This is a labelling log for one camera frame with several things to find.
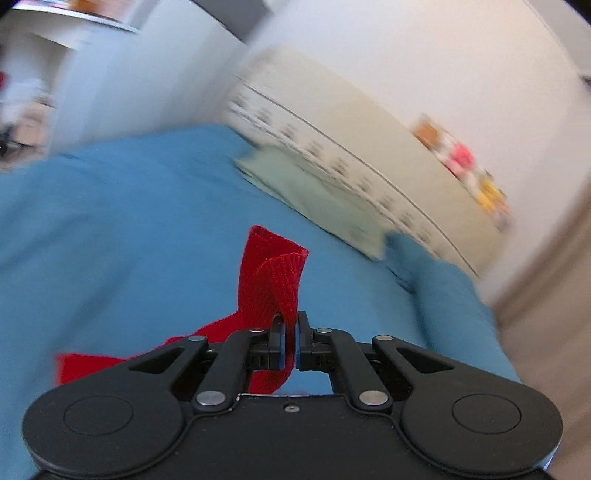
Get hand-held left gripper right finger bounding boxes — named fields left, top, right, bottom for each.
left=296, top=311, right=455, bottom=411

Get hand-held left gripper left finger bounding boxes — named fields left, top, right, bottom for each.
left=127, top=313, right=286, bottom=413

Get red knitted garment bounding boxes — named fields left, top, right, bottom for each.
left=55, top=226, right=309, bottom=394

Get pale green folded cloth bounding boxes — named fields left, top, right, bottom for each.
left=235, top=146, right=393, bottom=259

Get blue bed sheet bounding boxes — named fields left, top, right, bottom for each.
left=0, top=124, right=522, bottom=480

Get cream patterned bed headboard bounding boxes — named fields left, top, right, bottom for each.
left=226, top=46, right=513, bottom=278

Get colourful plush toys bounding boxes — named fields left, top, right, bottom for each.
left=412, top=115, right=512, bottom=232

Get white shelf unit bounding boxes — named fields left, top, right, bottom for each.
left=0, top=0, right=141, bottom=162

